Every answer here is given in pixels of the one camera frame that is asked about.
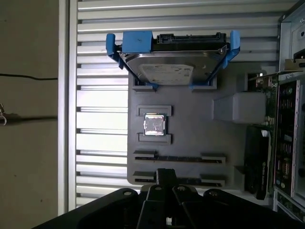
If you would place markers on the black open PC case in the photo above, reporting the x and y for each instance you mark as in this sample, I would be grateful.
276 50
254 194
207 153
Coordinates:
286 35

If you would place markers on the silver hard disk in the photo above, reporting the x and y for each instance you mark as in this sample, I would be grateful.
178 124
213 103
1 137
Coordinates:
166 62

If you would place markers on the silver CPU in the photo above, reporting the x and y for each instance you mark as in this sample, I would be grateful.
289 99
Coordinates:
155 125

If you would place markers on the blue disk carrier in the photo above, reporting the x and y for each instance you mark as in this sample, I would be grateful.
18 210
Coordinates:
137 43

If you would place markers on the graphics card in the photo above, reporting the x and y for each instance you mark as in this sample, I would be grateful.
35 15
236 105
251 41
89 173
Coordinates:
257 155

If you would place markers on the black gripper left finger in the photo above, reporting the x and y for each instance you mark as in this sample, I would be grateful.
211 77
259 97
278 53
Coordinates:
107 210

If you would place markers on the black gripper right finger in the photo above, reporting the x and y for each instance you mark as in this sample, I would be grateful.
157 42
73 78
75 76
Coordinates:
226 210

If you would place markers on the grey parts rack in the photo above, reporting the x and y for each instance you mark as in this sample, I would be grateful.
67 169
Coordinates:
195 133

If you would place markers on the RAM stick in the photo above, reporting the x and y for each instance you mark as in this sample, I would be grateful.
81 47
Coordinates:
181 158
193 180

